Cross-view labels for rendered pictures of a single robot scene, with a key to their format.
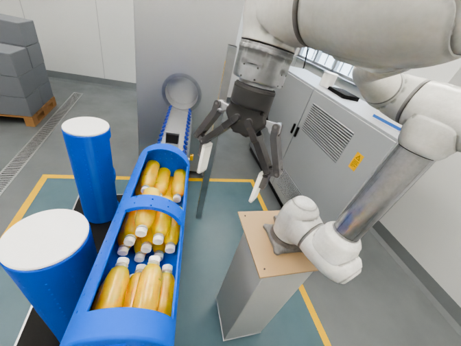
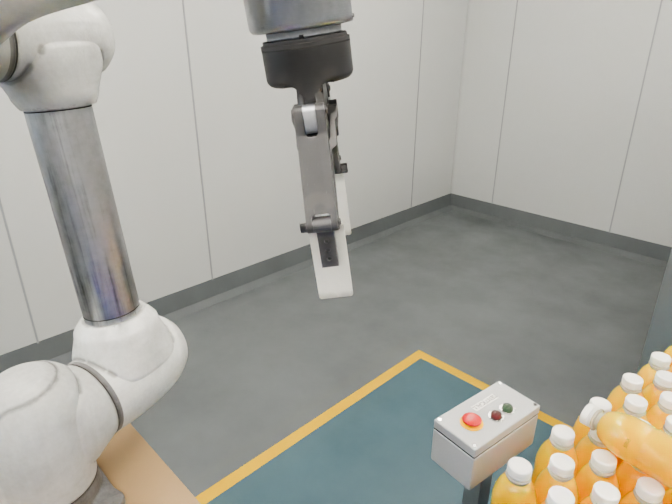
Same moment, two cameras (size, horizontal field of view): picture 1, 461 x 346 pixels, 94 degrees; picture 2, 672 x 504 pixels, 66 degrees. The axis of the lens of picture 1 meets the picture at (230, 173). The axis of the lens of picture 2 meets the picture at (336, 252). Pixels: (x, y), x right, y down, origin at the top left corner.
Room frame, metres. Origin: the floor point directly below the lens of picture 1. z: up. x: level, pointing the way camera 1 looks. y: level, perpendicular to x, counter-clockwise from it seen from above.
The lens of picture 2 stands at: (0.55, 0.44, 1.79)
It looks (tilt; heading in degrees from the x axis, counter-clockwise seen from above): 23 degrees down; 248
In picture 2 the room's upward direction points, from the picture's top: straight up
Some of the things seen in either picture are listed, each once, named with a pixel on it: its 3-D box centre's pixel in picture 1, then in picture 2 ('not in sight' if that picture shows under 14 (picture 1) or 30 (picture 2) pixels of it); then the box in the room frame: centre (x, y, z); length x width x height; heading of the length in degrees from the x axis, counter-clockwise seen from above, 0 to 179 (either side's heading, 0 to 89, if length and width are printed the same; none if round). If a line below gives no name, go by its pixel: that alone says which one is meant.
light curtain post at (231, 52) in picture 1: (210, 153); not in sight; (1.62, 0.21, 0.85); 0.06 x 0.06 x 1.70; 15
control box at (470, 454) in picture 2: not in sight; (485, 431); (-0.03, -0.19, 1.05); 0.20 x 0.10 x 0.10; 15
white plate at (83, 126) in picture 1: (86, 125); not in sight; (1.23, 1.05, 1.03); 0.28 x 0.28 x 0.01
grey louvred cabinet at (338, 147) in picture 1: (304, 147); not in sight; (2.56, -0.83, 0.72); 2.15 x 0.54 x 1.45; 23
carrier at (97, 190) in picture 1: (95, 175); not in sight; (1.23, 1.05, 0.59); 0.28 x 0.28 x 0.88
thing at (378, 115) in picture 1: (392, 119); not in sight; (1.81, -1.11, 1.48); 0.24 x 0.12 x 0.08; 31
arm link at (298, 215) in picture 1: (298, 218); (40, 427); (0.76, -0.37, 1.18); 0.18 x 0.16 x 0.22; 41
